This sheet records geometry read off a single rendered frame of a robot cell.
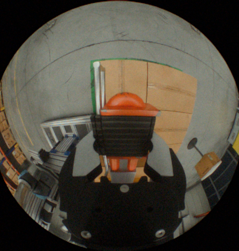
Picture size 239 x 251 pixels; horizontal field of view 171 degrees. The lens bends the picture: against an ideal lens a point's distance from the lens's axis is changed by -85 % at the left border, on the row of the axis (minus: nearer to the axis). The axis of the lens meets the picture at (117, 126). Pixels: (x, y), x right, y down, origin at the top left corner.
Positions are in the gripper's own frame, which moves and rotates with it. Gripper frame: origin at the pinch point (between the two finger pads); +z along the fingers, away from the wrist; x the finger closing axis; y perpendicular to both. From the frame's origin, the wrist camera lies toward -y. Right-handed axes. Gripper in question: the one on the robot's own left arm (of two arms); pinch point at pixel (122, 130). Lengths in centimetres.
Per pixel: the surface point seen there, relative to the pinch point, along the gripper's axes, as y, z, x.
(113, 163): 7.3, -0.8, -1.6
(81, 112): 30, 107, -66
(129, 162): 7.5, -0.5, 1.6
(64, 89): -13, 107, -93
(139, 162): 30.0, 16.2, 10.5
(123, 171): 10.2, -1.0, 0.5
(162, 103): 4, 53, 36
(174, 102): 2, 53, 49
